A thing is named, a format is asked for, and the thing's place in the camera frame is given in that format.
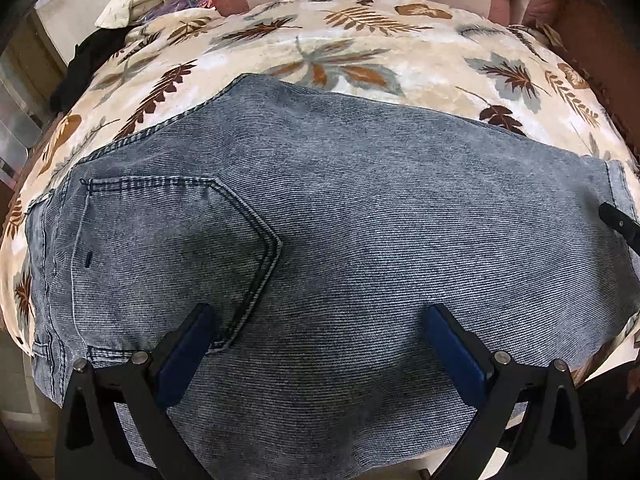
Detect purple patterned item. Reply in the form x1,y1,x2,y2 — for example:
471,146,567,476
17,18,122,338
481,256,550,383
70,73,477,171
143,0,215,22

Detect leaf-print beige blanket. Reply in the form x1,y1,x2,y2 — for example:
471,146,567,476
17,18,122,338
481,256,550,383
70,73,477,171
1,0,639,351

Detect brown sofa backrest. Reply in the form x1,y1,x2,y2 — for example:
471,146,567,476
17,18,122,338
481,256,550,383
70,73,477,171
523,0,639,155

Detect black cloth on sofa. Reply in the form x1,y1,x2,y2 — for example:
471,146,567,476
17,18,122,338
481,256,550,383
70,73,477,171
49,27,131,115

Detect grey acid-wash denim shorts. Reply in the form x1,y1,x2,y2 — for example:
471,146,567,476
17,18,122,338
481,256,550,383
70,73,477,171
25,75,639,479

